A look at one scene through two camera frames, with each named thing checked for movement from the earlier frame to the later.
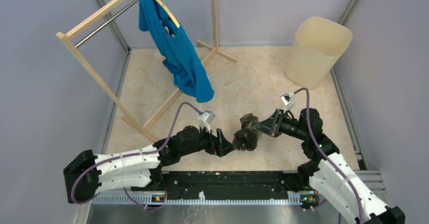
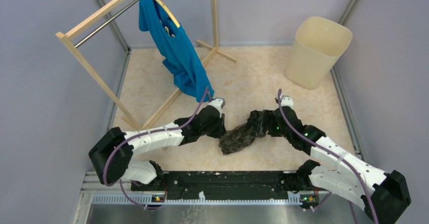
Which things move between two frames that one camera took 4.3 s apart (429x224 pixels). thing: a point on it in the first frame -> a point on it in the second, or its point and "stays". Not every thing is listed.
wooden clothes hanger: [175, 21] stays
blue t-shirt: [181, 59] stays
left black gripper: [219, 145] -> [221, 130]
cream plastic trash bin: [318, 45] stays
